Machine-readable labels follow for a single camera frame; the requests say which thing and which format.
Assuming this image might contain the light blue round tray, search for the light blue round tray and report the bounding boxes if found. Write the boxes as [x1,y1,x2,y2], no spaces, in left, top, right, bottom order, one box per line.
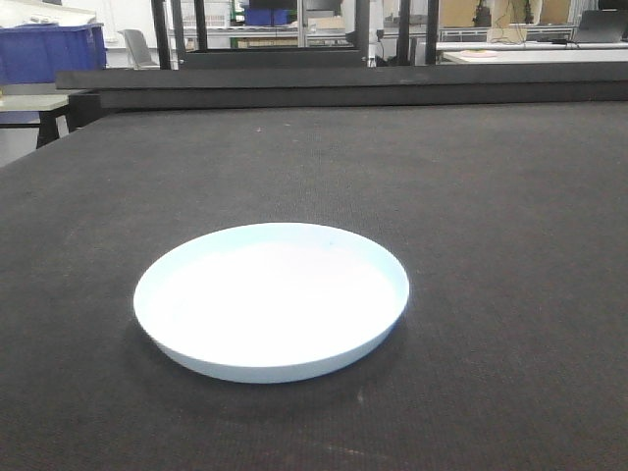
[133,223,410,384]

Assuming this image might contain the black table mat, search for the black table mat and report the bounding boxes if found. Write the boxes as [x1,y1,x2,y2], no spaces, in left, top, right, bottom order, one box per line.
[0,101,628,471]

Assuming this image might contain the grey chair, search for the grey chair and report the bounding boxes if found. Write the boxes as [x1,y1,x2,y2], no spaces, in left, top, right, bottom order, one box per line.
[119,29,160,70]

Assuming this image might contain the side table with black legs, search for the side table with black legs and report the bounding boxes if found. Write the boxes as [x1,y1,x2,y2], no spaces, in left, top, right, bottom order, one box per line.
[1,92,104,148]

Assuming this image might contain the stacked dark boards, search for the stacked dark boards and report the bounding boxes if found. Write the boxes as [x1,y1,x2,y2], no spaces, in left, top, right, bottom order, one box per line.
[56,62,627,110]

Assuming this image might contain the blue plastic crate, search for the blue plastic crate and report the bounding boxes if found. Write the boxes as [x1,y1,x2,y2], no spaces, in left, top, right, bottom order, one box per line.
[1,24,107,85]

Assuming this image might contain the white background table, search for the white background table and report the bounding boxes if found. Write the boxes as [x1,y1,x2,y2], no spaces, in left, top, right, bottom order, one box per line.
[437,41,627,64]

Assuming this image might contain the black metal frame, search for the black metal frame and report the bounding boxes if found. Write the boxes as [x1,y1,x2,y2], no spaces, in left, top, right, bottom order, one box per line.
[150,1,440,70]

